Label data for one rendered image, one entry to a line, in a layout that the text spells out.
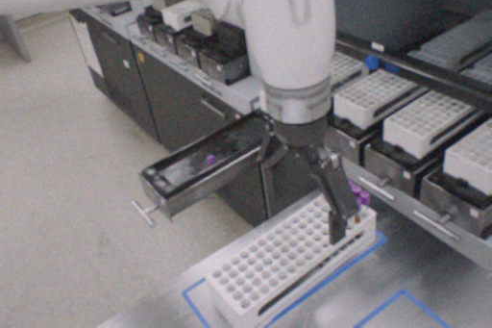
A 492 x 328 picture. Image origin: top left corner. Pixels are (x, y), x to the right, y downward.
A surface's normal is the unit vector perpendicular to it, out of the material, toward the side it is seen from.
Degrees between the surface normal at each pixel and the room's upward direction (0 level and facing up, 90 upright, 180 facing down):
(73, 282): 0
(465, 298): 0
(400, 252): 0
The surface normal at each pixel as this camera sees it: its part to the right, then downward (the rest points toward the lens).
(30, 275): -0.14, -0.79
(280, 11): -0.27, 0.51
